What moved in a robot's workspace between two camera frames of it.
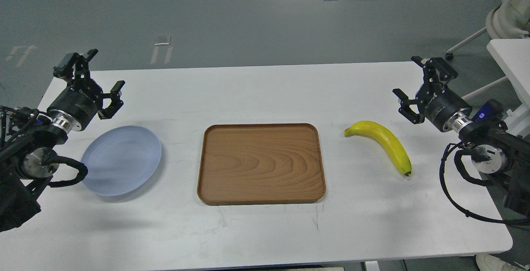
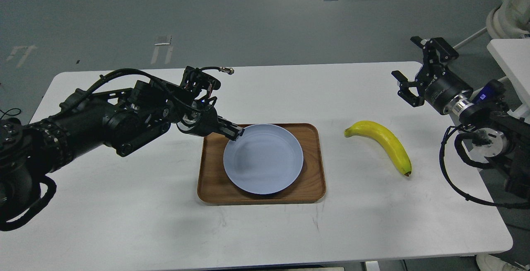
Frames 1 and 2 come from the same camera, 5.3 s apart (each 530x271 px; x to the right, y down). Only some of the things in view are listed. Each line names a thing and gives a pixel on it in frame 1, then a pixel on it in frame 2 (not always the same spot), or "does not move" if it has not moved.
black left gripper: [75, 107] -> [199, 121]
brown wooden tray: [261, 163] does not move
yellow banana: [379, 133] does not move
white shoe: [490, 262] does not move
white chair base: [510, 19] does not move
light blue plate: [120, 159] -> [266, 159]
